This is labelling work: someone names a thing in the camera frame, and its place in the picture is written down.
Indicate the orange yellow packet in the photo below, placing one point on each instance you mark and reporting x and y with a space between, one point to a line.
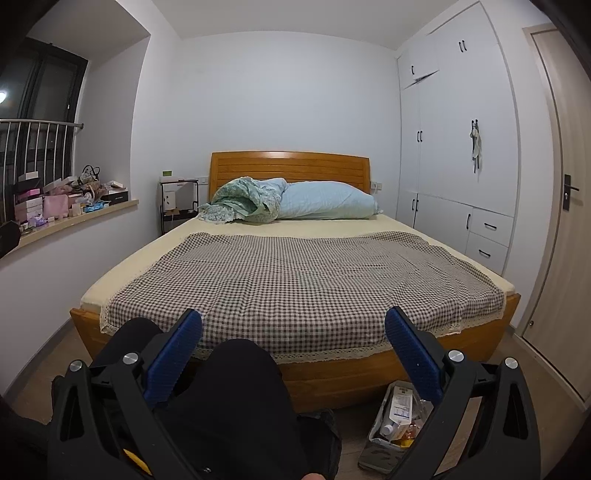
406 438

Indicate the person's black pants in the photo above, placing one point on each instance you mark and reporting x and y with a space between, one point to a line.
240 406

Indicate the wooden windowsill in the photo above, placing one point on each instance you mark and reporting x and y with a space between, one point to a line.
92 217

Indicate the pink pouch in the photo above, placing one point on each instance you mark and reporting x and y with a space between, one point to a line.
56 206

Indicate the checkered blanket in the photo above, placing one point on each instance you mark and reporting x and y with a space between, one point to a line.
300 286

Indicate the grey trash bin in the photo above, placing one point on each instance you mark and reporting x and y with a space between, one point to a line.
369 454

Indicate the white plastic bottle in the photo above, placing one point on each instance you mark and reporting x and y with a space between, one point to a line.
401 406

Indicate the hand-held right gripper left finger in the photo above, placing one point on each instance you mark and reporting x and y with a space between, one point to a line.
173 357

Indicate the light blue pillow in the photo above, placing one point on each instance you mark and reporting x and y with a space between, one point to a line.
328 201

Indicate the flat black box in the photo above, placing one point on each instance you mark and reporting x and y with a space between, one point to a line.
114 197

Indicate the white wardrobe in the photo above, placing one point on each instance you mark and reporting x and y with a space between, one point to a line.
443 138

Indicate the white box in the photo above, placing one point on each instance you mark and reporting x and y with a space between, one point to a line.
170 199

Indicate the yellow object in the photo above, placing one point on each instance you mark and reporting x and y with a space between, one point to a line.
136 461

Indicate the metal window railing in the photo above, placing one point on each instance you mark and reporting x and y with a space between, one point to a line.
46 122

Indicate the pale room door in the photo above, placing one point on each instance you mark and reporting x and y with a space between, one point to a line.
554 277

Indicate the black metal nightstand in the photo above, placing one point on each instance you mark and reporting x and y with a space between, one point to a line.
183 213

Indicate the wooden bed frame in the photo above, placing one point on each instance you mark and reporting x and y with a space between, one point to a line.
369 374

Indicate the pale hanging cloth bag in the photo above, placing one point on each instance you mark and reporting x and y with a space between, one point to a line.
477 147

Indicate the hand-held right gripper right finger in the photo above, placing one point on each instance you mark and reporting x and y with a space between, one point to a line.
411 357

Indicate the black rounded object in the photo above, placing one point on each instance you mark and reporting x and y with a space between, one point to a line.
9 240

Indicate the clear plastic wrapper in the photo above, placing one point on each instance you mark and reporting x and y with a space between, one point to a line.
422 410

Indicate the pile of boxes and cosmetics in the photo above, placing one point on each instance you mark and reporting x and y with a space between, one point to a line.
32 203

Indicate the green floral quilt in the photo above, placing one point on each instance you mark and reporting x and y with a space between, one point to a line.
240 198

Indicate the dark window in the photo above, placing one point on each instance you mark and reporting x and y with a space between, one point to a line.
51 78

